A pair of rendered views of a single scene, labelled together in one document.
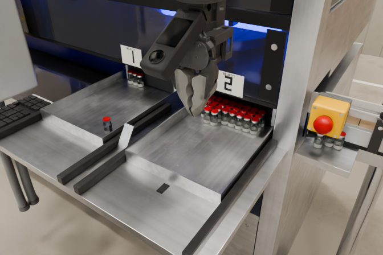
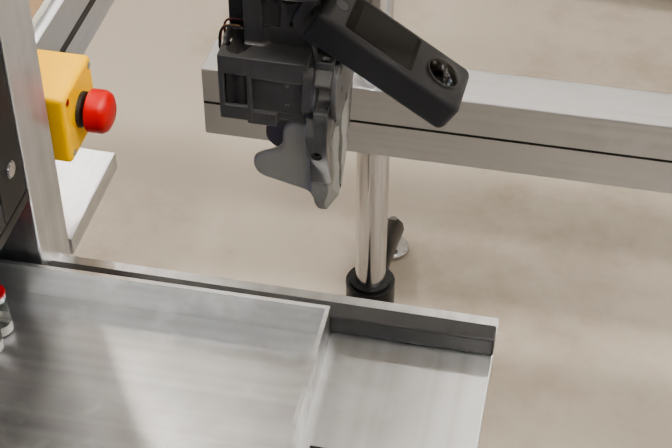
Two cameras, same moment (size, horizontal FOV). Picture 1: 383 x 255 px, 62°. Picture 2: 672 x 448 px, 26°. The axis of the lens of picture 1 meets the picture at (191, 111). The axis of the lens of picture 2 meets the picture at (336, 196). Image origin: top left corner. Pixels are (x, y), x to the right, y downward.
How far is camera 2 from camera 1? 1.16 m
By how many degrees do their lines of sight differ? 85
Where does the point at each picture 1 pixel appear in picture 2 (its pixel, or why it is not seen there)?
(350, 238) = not seen: hidden behind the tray
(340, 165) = (96, 166)
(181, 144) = not seen: outside the picture
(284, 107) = (36, 175)
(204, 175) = (241, 387)
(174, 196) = (340, 424)
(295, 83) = (31, 99)
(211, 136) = (55, 420)
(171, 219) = (412, 403)
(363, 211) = not seen: hidden behind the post
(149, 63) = (457, 89)
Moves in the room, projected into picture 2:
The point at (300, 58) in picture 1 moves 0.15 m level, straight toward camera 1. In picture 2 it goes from (21, 40) to (209, 35)
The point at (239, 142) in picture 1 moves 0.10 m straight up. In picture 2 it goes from (61, 350) to (45, 265)
